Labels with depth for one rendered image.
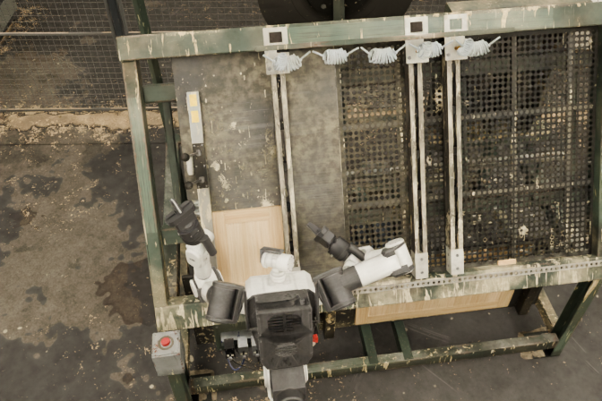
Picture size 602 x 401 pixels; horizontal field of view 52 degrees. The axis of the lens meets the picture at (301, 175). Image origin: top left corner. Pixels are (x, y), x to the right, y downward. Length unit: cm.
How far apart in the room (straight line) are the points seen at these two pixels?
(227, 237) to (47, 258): 193
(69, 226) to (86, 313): 77
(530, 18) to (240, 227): 156
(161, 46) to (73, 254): 217
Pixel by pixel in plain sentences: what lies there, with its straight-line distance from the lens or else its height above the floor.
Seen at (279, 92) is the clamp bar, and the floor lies 167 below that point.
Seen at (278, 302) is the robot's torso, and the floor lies 140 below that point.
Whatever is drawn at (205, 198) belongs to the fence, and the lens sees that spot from 272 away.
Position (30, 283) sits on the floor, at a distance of 437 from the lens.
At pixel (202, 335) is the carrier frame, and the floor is 30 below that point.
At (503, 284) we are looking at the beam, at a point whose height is 84.
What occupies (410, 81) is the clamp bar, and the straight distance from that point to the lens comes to 273.
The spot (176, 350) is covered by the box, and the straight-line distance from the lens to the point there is 274.
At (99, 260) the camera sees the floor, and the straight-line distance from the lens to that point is 433.
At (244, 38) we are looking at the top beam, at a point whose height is 190.
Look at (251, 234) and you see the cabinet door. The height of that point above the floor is 113.
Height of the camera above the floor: 328
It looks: 45 degrees down
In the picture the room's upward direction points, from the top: straight up
